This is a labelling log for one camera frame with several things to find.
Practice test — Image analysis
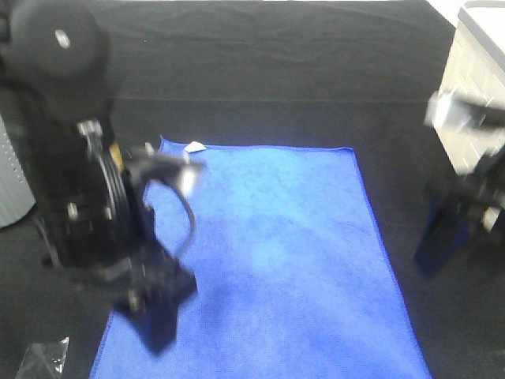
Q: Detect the black table cloth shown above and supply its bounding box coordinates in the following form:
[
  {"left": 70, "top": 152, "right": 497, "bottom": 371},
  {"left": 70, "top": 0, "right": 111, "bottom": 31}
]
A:
[{"left": 1, "top": 1, "right": 504, "bottom": 378}]

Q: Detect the blue microfibre towel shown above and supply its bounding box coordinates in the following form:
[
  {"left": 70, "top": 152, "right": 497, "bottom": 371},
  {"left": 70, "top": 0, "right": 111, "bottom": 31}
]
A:
[{"left": 90, "top": 145, "right": 430, "bottom": 378}]

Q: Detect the grey camera on right wrist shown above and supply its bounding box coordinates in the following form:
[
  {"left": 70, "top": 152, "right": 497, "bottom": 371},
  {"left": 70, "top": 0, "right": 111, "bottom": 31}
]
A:
[{"left": 424, "top": 91, "right": 504, "bottom": 129}]

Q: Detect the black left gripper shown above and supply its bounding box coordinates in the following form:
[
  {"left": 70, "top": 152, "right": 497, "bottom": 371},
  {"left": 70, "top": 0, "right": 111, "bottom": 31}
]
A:
[{"left": 39, "top": 120, "right": 197, "bottom": 354}]

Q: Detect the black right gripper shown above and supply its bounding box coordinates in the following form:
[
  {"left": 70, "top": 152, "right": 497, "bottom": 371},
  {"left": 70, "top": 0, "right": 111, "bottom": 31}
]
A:
[{"left": 413, "top": 148, "right": 504, "bottom": 275}]

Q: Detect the grey perforated plastic basket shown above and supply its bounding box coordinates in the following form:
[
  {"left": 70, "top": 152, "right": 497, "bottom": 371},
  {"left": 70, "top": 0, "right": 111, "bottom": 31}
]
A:
[{"left": 0, "top": 118, "right": 36, "bottom": 229}]

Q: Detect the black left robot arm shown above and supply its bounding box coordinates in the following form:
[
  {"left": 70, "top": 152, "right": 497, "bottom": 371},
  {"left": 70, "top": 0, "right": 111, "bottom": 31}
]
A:
[{"left": 1, "top": 1, "right": 203, "bottom": 355}]

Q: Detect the black camera cable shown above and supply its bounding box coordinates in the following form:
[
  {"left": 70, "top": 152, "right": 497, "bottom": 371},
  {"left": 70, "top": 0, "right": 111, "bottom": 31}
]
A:
[{"left": 155, "top": 179, "right": 198, "bottom": 260}]

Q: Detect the grey camera on left wrist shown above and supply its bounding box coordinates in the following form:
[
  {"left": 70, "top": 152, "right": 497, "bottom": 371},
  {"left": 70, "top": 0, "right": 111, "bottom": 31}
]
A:
[{"left": 124, "top": 147, "right": 206, "bottom": 197}]

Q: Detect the clear tape strip left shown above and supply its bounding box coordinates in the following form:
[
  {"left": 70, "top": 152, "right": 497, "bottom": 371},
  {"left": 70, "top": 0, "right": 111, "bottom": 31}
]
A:
[{"left": 15, "top": 336, "right": 69, "bottom": 379}]

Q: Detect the white plastic basket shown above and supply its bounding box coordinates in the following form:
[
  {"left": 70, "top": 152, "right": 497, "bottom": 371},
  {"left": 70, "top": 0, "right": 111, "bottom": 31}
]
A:
[{"left": 436, "top": 1, "right": 504, "bottom": 174}]

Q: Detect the grey camera on wrist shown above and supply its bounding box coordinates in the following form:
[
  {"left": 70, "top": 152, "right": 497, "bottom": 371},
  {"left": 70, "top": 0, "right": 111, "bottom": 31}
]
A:
[
  {"left": 424, "top": 91, "right": 504, "bottom": 129},
  {"left": 124, "top": 147, "right": 206, "bottom": 197}
]

